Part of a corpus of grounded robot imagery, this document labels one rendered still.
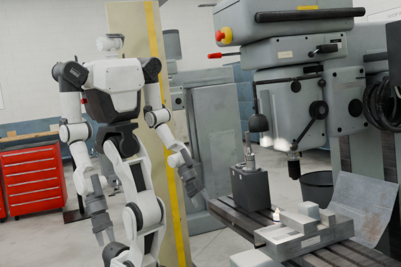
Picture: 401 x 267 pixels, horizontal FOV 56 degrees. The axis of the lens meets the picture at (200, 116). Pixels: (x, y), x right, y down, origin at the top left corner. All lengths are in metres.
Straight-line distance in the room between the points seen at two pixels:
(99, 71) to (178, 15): 9.35
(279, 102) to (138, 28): 1.89
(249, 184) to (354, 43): 0.79
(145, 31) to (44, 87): 7.32
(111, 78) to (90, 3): 8.83
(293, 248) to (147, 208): 0.74
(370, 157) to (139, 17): 2.04
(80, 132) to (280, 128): 0.90
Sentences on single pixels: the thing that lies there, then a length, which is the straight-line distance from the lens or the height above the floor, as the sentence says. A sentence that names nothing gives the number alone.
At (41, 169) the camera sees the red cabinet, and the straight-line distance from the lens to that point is 5.76.
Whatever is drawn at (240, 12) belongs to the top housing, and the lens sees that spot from 1.28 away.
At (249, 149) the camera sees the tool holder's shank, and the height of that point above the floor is 1.25.
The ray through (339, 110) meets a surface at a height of 1.44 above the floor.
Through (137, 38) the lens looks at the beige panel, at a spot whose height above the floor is 2.01.
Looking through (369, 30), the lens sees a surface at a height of 1.73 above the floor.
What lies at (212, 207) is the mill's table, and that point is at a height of 0.94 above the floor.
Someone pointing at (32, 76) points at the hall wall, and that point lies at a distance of 10.23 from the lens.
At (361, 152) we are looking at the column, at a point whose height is 1.22.
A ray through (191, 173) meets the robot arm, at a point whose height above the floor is 1.15.
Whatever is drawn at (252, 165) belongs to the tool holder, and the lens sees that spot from 1.85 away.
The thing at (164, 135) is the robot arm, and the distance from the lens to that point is 1.99.
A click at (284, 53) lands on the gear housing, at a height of 1.67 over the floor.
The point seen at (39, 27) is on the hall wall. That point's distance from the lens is 10.37.
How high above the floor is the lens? 1.60
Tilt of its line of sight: 5 degrees down
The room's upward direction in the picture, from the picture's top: 7 degrees counter-clockwise
